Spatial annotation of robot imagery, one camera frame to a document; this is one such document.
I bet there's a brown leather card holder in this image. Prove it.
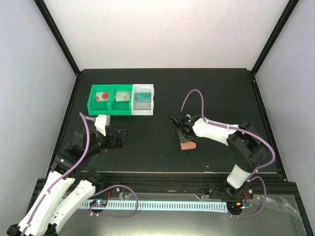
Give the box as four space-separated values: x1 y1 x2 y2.
180 141 196 150

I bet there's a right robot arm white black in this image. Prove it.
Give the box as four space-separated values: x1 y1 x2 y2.
170 111 271 199

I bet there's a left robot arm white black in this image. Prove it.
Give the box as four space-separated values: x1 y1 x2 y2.
7 128 128 236

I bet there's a blossom pattern card in bin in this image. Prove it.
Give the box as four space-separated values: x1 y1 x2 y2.
115 91 130 102

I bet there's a red circles card in bin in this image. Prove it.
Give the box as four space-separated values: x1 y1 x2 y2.
95 92 109 102

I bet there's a teal VIP card in bin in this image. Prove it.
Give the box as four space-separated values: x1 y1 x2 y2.
136 92 152 102

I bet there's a green bin middle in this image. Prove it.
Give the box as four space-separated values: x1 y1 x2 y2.
110 84 132 116

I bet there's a green bin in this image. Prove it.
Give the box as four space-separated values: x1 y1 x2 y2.
87 85 112 116
110 84 132 116

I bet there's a green bin left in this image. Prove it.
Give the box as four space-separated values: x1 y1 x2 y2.
87 85 112 116

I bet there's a white translucent bin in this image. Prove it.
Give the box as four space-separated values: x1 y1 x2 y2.
131 84 155 116

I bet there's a left small circuit board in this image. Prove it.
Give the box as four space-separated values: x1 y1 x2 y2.
90 200 107 207

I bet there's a small circuit board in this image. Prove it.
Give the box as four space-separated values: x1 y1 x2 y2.
232 201 252 209
90 200 107 207

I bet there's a right small circuit board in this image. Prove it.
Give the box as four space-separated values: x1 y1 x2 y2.
232 201 252 209

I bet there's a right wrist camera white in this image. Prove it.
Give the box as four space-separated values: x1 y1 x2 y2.
170 110 190 128

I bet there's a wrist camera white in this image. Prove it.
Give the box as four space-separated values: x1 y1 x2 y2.
170 110 190 128
94 115 110 137

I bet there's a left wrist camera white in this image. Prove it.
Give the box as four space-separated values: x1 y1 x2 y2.
94 115 110 137

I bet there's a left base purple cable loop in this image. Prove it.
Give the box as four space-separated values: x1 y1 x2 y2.
89 184 139 219

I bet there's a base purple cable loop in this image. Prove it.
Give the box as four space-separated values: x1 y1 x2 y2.
89 184 139 219
227 176 267 219

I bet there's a white slotted cable duct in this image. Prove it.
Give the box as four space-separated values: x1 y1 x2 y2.
78 200 228 213

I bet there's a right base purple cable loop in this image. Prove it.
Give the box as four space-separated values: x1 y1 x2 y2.
227 176 267 219

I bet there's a black aluminium front rail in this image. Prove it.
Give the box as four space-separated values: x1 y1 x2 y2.
36 171 296 197

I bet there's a left black frame post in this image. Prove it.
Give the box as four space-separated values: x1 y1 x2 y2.
34 0 81 76

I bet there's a black frame post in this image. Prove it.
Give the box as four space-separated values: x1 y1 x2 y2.
34 0 81 76
251 0 299 76

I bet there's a right black frame post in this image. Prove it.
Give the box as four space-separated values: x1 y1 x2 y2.
251 0 299 76

